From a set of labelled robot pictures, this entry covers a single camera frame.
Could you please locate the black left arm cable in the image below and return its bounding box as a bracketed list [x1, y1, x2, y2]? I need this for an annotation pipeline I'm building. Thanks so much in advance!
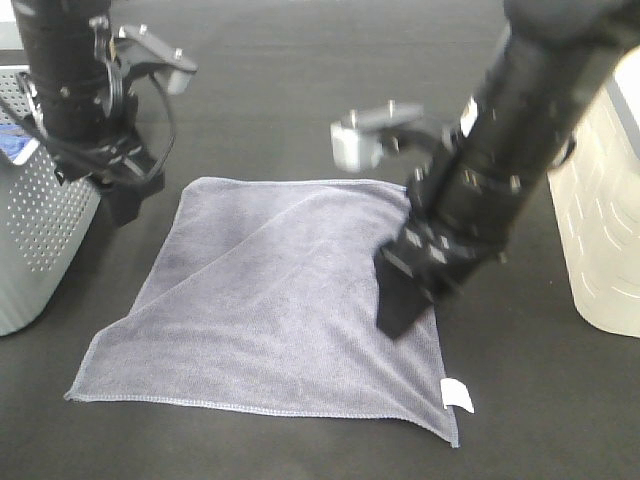
[0, 69, 178, 189]

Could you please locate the grey-blue microfibre towel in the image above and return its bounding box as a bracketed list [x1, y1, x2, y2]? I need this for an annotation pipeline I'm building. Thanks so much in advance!
[67, 177, 460, 447]

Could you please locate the grey perforated plastic basket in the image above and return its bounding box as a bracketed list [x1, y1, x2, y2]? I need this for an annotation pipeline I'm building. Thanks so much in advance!
[0, 48, 101, 337]

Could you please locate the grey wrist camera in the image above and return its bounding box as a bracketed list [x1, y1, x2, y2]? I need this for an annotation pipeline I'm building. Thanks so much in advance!
[114, 24, 198, 95]
[330, 100, 445, 173]

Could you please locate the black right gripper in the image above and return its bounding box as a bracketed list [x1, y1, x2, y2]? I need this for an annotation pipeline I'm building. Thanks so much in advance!
[374, 164, 515, 339]

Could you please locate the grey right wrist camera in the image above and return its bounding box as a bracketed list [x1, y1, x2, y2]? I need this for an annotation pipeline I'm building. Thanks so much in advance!
[330, 100, 445, 173]

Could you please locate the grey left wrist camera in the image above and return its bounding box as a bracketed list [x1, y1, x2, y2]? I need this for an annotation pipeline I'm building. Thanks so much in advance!
[114, 24, 198, 95]

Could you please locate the blue cloth in grey basket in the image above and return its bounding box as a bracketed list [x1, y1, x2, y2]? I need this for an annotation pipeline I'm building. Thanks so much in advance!
[1, 130, 39, 166]

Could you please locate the cream white plastic basket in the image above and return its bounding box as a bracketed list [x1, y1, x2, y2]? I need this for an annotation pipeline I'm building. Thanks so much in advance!
[548, 50, 639, 337]

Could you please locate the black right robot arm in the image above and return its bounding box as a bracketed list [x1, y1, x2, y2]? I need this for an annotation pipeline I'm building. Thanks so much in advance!
[374, 1, 639, 339]

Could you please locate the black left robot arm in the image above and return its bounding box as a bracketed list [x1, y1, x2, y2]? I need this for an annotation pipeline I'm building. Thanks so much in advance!
[11, 1, 164, 226]

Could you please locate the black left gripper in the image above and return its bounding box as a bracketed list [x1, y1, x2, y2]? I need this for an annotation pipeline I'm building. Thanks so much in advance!
[53, 126, 165, 227]

